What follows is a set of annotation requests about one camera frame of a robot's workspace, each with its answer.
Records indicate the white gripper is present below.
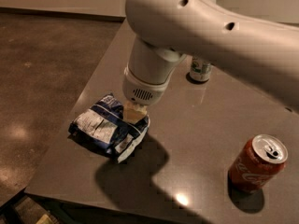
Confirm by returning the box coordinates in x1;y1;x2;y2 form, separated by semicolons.
122;37;186;124

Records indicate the blue chip bag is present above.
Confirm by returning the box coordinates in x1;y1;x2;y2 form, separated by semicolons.
68;93;150;163

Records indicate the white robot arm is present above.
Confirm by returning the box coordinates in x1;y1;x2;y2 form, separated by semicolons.
123;0;299;123

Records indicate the green 7up can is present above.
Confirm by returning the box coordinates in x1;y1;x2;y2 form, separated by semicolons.
190;56;212;82

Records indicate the red coca-cola can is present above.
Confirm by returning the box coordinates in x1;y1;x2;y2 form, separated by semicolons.
228;134;288;193

